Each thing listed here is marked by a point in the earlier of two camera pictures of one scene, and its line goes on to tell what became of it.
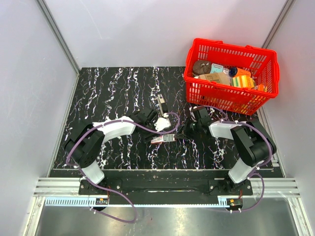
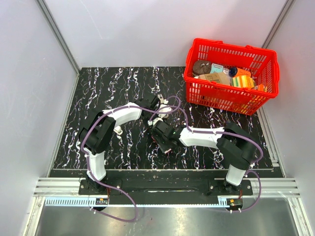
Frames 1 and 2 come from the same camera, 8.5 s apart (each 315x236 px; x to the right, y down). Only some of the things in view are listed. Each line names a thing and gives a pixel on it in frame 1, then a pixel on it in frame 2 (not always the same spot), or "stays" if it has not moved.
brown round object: [202, 67] stays
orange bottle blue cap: [236, 71] stays
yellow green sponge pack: [243, 81] stays
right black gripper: [181, 135] → [155, 135]
